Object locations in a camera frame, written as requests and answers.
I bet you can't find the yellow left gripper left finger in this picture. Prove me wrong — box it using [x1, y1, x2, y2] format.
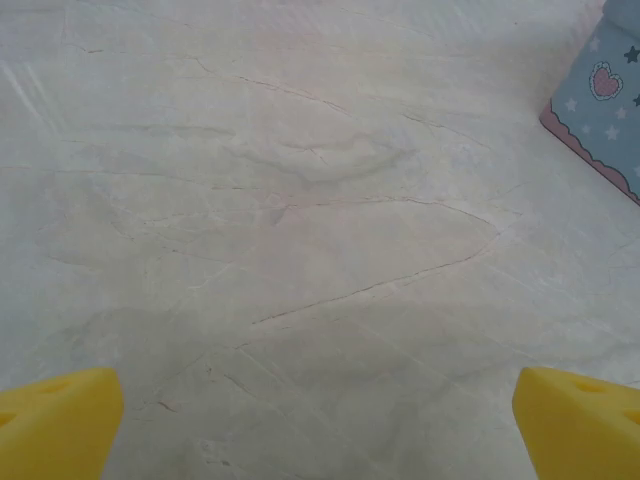
[0, 367, 125, 480]

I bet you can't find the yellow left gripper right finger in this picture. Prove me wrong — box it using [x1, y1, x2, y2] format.
[514, 366, 640, 480]

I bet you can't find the light blue cloth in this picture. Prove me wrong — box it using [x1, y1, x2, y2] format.
[539, 0, 640, 207]

